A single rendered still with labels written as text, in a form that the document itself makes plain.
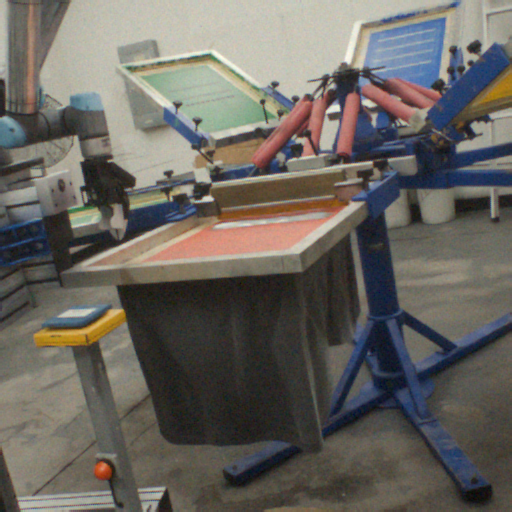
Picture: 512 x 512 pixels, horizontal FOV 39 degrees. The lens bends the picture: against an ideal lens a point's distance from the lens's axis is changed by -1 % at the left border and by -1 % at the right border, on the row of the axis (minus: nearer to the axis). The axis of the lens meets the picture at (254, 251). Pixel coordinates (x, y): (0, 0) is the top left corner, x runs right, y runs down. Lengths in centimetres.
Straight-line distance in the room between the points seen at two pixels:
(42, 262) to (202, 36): 503
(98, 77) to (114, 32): 47
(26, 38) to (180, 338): 75
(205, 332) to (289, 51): 491
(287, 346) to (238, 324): 12
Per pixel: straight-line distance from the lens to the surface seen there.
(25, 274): 186
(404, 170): 212
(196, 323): 162
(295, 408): 162
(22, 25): 169
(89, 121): 176
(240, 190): 205
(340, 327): 179
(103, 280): 160
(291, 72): 636
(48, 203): 178
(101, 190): 175
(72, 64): 748
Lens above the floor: 133
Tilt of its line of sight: 13 degrees down
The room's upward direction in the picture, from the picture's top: 11 degrees counter-clockwise
